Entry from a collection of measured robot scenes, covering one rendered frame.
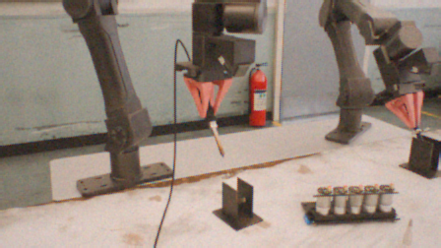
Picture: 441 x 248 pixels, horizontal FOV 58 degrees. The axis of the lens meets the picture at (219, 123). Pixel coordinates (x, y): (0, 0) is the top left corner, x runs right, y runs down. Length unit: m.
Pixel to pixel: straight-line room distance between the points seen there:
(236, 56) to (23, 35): 2.59
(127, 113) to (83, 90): 2.40
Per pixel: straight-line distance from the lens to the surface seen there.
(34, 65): 3.15
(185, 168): 0.94
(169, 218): 0.75
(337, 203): 0.73
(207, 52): 0.68
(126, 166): 0.85
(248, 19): 0.66
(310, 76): 3.89
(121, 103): 0.80
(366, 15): 1.08
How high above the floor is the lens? 1.14
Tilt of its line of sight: 18 degrees down
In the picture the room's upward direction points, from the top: straight up
